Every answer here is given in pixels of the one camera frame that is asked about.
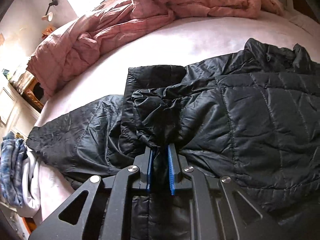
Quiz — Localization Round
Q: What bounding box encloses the white folded garment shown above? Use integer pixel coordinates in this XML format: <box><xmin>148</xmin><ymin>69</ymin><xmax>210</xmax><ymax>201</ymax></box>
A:
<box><xmin>16</xmin><ymin>151</ymin><xmax>41</xmax><ymax>217</ymax></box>

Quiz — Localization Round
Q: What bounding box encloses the black quilted jacket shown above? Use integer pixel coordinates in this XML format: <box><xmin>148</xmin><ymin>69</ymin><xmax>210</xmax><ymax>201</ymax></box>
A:
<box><xmin>27</xmin><ymin>39</ymin><xmax>319</xmax><ymax>239</ymax></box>

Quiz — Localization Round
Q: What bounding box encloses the pale pink bed sheet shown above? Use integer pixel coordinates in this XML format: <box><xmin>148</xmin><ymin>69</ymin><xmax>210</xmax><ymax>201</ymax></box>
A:
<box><xmin>27</xmin><ymin>12</ymin><xmax>319</xmax><ymax>224</ymax></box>

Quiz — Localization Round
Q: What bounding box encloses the wall mounted lamp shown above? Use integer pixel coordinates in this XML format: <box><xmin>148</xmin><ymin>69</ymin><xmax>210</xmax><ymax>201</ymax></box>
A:
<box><xmin>41</xmin><ymin>0</ymin><xmax>59</xmax><ymax>22</ymax></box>

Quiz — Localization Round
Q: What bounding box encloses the pink rumpled quilt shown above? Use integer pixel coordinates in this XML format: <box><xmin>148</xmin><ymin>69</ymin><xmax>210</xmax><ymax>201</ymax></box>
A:
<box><xmin>27</xmin><ymin>0</ymin><xmax>284</xmax><ymax>97</ymax></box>

